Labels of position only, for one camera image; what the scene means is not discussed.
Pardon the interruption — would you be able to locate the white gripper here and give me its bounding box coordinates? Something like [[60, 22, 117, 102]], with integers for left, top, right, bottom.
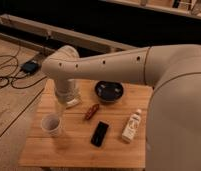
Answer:
[[55, 90, 81, 121]]

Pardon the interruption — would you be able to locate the dark ceramic bowl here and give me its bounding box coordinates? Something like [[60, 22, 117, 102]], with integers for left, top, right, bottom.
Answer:
[[94, 81, 124, 103]]

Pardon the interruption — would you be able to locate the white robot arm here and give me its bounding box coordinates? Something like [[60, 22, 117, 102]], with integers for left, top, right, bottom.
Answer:
[[42, 44, 201, 171]]

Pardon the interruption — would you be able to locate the white paper cup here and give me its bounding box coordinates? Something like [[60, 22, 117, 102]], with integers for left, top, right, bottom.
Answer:
[[41, 114, 62, 137]]

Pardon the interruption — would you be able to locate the brown snack bar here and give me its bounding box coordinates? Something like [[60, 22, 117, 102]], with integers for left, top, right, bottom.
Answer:
[[85, 104, 99, 120]]

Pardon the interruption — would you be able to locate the black rectangular phone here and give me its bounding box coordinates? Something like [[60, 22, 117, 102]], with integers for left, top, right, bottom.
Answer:
[[91, 122, 109, 147]]

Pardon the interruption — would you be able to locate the wooden table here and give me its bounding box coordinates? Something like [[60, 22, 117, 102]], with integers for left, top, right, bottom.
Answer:
[[19, 80, 152, 169]]

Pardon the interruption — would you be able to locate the blue power box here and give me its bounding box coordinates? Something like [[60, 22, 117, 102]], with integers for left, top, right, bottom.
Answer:
[[21, 61, 39, 74]]

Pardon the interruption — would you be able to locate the white plastic bottle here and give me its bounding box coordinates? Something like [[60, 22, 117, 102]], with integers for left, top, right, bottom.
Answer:
[[122, 109, 142, 143]]

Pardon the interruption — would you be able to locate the long wooden beam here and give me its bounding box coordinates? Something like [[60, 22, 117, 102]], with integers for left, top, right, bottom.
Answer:
[[0, 14, 135, 53]]

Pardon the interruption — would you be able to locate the black floor cable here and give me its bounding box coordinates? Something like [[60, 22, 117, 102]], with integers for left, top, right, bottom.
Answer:
[[0, 45, 48, 90]]

